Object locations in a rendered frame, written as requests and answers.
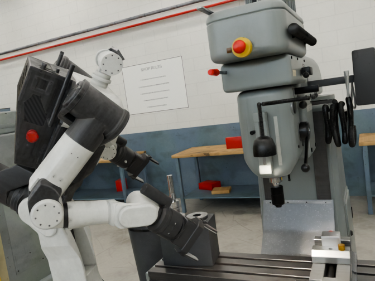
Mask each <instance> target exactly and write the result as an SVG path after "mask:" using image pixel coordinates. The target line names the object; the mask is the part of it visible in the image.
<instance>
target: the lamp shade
mask: <svg viewBox="0 0 375 281"><path fill-rule="evenodd" d="M276 154H277V153H276V145H275V143H274V141H273V139H272V138H271V137H269V136H265V135H264V136H260V137H257V138H256V139H255V140H254V142H253V156H254V157H269V156H274V155H276Z"/></svg>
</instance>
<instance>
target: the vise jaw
mask: <svg viewBox="0 0 375 281"><path fill-rule="evenodd" d="M311 258H312V263H326V264H346V265H351V252H350V247H349V246H345V251H340V250H338V246H317V245H313V246H312V250H311Z"/></svg>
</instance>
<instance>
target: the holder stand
mask: <svg viewBox="0 0 375 281"><path fill-rule="evenodd" d="M181 214H182V215H184V216H186V217H188V218H189V219H192V218H195V217H198V218H199V219H204V220H205V221H206V222H207V224H208V225H210V226H211V227H213V228H214V229H216V230H217V228H216V223H215V215H214V214H207V213H206V212H194V213H191V214H185V213H182V212H181ZM160 240H161V247H162V254H163V259H164V265H173V266H213V265H214V264H215V262H216V260H217V258H218V256H219V254H220V252H219V244H218V236H217V233H214V232H212V231H210V230H209V229H207V228H205V227H204V230H203V231H202V233H201V234H200V236H199V237H198V239H197V240H196V242H195V243H194V245H193V246H192V247H191V249H190V250H189V253H190V254H192V255H194V256H195V257H197V259H198V261H197V262H196V261H193V260H191V259H189V258H187V257H182V256H181V255H180V254H179V253H177V251H176V250H175V245H174V244H172V243H171V242H170V240H166V239H164V238H162V237H160Z"/></svg>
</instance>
